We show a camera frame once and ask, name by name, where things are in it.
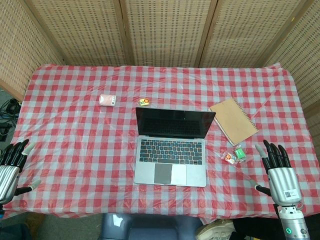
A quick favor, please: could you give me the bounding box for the brown spiral notebook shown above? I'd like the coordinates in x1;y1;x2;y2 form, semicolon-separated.
208;97;260;147

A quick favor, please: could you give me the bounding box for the dark blue chair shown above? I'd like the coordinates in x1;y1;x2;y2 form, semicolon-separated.
99;213;204;240

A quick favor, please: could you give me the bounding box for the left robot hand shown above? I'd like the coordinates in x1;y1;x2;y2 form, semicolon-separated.
0;139;42;207

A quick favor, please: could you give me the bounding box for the bamboo screen panel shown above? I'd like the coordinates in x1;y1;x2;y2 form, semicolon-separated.
119;0;217;67
24;0;130;66
0;0;63;102
198;0;310;68
262;0;320;141

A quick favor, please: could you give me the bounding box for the red checkered tablecloth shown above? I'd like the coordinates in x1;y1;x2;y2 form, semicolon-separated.
2;63;320;225

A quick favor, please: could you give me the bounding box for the black cable bundle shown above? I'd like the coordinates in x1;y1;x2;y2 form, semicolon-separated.
0;97;22;142

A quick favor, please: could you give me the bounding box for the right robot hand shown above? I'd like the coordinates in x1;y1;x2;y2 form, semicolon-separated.
254;139;303;207

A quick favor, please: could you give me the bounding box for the green snack packet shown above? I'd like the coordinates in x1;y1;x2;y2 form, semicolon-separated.
233;146;247;161

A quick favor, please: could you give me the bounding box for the silver laptop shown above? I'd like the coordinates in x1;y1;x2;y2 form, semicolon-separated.
134;106;217;188

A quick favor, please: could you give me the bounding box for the white sneaker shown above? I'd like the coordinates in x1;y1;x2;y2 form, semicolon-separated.
194;219;235;240

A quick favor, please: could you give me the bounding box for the pink tissue pack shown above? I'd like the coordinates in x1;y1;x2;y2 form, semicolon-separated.
99;94;117;107

